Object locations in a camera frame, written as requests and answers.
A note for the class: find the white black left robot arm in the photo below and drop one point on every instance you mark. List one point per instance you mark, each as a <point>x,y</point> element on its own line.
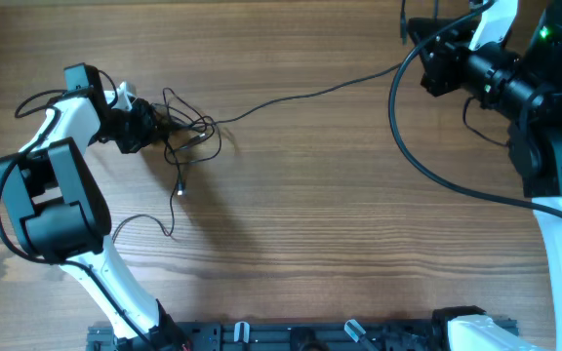
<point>52,211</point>

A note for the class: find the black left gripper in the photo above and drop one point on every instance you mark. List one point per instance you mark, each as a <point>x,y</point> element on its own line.
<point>140,123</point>

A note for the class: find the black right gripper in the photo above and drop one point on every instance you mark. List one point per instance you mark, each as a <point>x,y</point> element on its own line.
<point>433,58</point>

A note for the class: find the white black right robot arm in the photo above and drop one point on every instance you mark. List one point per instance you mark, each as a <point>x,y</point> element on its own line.
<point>470,53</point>

